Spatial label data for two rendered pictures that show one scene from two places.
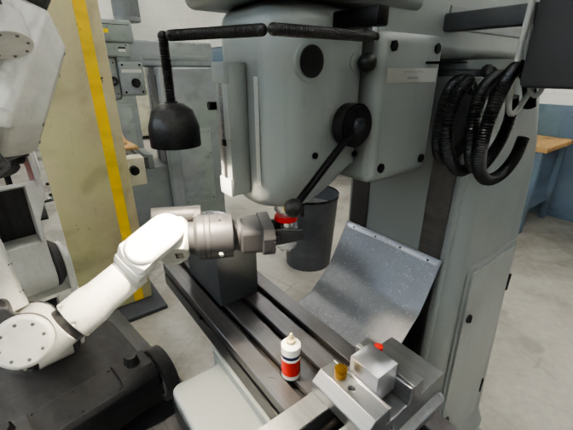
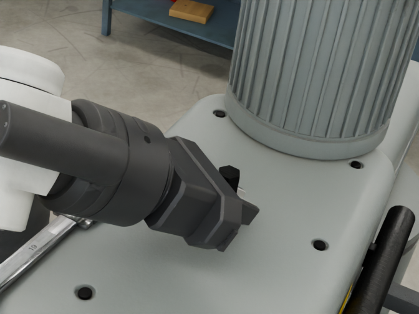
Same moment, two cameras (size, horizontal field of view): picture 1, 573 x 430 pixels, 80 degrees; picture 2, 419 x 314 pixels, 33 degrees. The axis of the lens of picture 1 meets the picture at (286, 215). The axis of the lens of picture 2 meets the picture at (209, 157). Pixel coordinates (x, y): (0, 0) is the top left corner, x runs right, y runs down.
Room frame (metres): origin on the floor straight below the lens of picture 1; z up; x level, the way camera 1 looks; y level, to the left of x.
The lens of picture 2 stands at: (0.22, 0.28, 2.34)
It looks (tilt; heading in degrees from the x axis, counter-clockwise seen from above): 36 degrees down; 328
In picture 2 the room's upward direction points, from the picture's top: 9 degrees clockwise
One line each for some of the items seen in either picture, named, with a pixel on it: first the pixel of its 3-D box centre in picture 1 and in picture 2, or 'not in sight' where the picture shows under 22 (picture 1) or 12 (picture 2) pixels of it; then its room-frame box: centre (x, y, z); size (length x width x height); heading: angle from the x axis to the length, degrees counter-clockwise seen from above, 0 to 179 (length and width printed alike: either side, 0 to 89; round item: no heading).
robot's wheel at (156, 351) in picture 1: (161, 372); not in sight; (0.95, 0.47, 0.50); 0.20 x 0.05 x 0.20; 46
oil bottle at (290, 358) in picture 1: (291, 354); not in sight; (0.54, -0.01, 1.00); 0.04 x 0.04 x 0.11
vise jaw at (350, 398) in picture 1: (349, 398); not in sight; (0.41, -0.11, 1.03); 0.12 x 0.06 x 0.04; 37
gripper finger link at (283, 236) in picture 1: (288, 237); not in sight; (0.61, 0.00, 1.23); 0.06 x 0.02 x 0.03; 102
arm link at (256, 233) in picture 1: (241, 235); not in sight; (0.62, 0.09, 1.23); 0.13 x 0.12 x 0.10; 12
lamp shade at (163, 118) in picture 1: (173, 124); not in sight; (0.51, 0.16, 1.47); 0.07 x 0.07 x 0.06
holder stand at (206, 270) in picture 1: (219, 252); not in sight; (0.88, 0.20, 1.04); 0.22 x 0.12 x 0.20; 37
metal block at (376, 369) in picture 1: (372, 372); not in sight; (0.44, -0.15, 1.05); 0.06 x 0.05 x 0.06; 37
